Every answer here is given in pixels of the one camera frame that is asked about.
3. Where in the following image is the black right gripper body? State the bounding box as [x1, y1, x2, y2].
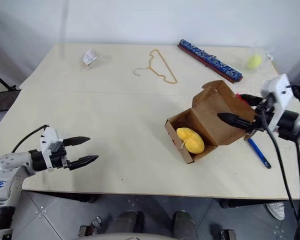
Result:
[251, 97, 276, 134]

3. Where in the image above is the small metal bracket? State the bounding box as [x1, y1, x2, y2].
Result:
[78, 215, 104, 238]
[220, 228, 239, 240]

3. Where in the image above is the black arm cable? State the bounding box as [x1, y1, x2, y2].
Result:
[11, 124, 50, 154]
[261, 107, 300, 223]

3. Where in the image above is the black table frame bar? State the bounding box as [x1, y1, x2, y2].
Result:
[27, 190, 99, 204]
[219, 198, 300, 210]

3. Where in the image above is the yellow-green tennis ball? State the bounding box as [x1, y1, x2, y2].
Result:
[247, 54, 263, 70]

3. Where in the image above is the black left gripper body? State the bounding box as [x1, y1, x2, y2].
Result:
[48, 147, 71, 171]

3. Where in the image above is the gold wire hanger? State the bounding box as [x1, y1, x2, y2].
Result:
[132, 48, 179, 85]

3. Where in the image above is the yellow plush item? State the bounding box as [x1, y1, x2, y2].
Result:
[176, 127, 206, 155]

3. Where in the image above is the brown cardboard box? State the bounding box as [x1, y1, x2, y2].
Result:
[164, 79, 257, 165]

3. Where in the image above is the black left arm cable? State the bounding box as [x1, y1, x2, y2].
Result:
[11, 124, 50, 154]

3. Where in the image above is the blue pen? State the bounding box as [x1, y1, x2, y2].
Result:
[246, 137, 272, 170]

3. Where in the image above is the clear plastic bag with label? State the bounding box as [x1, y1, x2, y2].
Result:
[80, 49, 103, 70]

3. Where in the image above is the clear plastic cup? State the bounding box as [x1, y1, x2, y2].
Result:
[245, 40, 275, 73]

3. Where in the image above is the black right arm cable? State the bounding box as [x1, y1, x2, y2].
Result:
[261, 107, 300, 223]

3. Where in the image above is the white sneaker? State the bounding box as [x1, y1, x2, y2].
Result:
[265, 201, 286, 221]

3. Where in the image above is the dark rounded shape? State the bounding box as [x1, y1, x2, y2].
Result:
[171, 210, 199, 240]
[111, 210, 145, 235]

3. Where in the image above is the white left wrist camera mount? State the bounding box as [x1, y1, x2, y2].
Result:
[38, 125, 66, 173]

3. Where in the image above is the red tape piece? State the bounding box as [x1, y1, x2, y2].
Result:
[235, 93, 249, 104]

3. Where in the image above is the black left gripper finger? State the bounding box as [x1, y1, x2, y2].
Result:
[62, 136, 91, 147]
[68, 154, 100, 172]

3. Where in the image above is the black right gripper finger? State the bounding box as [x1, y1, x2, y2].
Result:
[217, 112, 256, 131]
[238, 93, 264, 105]

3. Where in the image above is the black stand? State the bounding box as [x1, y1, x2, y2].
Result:
[0, 65, 23, 114]

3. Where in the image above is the blue patterned long box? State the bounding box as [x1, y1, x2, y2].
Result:
[177, 38, 244, 84]

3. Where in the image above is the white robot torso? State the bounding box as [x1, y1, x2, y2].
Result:
[89, 232, 175, 240]

